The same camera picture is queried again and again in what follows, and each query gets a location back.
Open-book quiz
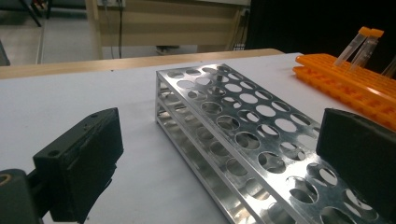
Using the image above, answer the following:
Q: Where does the black stand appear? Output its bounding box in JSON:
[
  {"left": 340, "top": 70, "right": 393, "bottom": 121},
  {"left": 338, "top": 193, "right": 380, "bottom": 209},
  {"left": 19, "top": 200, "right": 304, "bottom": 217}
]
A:
[{"left": 18, "top": 0, "right": 43, "bottom": 28}]

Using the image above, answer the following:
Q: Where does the black hanging cable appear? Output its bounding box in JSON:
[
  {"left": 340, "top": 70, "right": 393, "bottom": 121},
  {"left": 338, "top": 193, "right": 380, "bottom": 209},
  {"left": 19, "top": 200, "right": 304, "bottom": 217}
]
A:
[{"left": 117, "top": 0, "right": 124, "bottom": 60}]

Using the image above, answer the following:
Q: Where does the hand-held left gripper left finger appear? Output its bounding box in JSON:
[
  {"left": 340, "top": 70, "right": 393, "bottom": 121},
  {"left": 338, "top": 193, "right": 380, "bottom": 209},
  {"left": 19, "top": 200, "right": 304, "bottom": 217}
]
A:
[{"left": 32, "top": 106, "right": 124, "bottom": 224}]

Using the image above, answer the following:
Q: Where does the wooden table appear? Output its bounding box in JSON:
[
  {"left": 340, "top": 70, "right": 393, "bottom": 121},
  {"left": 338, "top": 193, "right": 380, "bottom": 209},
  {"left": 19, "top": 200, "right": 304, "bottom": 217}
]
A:
[{"left": 0, "top": 48, "right": 284, "bottom": 80}]

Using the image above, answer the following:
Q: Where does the metal test tube rack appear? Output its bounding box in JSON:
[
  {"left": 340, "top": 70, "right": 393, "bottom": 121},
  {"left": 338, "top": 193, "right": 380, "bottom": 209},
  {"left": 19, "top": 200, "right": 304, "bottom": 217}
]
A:
[{"left": 154, "top": 63, "right": 396, "bottom": 224}]

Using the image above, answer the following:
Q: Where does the beige wooden furniture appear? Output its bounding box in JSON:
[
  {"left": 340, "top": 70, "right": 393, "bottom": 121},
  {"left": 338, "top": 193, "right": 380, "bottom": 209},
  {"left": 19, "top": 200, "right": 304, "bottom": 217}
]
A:
[{"left": 84, "top": 0, "right": 251, "bottom": 60}]

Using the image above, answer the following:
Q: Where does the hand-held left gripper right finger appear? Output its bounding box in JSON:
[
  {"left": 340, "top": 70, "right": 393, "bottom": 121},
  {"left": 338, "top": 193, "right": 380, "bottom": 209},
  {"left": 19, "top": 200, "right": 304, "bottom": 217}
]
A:
[{"left": 316, "top": 107, "right": 396, "bottom": 224}]

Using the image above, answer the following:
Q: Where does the black curtain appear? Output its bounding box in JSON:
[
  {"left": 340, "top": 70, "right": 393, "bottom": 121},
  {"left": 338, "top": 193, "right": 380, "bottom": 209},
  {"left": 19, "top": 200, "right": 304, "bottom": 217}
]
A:
[{"left": 246, "top": 0, "right": 396, "bottom": 76}]

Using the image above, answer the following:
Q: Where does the white table board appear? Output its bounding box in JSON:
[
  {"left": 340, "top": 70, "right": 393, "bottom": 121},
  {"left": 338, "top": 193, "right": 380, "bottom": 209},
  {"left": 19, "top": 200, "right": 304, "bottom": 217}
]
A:
[{"left": 0, "top": 51, "right": 396, "bottom": 224}]

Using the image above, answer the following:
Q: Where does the orange-capped clear tube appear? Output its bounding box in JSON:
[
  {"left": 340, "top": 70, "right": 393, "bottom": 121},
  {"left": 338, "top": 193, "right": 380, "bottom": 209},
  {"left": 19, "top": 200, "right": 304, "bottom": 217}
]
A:
[
  {"left": 348, "top": 28, "right": 385, "bottom": 71},
  {"left": 333, "top": 26, "right": 372, "bottom": 67}
]

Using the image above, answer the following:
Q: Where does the orange plastic test tube rack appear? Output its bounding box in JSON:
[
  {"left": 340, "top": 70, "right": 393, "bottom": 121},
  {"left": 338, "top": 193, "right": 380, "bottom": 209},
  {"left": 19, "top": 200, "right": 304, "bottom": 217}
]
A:
[{"left": 292, "top": 52, "right": 396, "bottom": 132}]

